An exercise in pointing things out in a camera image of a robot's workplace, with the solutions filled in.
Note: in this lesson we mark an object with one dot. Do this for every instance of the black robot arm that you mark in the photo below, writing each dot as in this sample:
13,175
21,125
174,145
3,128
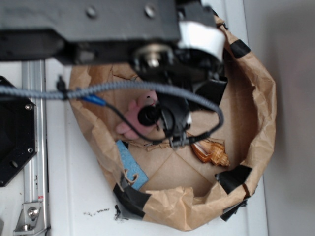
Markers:
165,41

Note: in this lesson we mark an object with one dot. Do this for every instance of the pink plush bunny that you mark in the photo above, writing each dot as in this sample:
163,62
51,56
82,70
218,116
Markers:
148,98

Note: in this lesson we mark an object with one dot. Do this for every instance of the blue sponge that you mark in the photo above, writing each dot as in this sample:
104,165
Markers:
134,173

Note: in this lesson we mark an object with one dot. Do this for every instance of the brown spiral seashell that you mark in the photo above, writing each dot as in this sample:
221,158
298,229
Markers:
211,152

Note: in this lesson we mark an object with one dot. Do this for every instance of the black rectangular block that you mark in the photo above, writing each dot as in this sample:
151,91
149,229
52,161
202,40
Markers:
212,89

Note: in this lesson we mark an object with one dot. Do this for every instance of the brown paper bin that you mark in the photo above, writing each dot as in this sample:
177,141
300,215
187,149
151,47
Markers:
182,192

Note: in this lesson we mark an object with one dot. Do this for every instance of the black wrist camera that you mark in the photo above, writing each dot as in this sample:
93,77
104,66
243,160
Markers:
173,114

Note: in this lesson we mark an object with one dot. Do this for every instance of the aluminium extrusion rail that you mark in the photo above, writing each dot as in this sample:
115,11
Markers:
36,187

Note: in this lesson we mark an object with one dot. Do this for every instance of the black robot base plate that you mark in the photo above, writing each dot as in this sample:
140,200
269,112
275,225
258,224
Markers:
17,136

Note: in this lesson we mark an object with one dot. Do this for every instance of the metal corner bracket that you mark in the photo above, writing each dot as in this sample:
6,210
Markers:
31,220

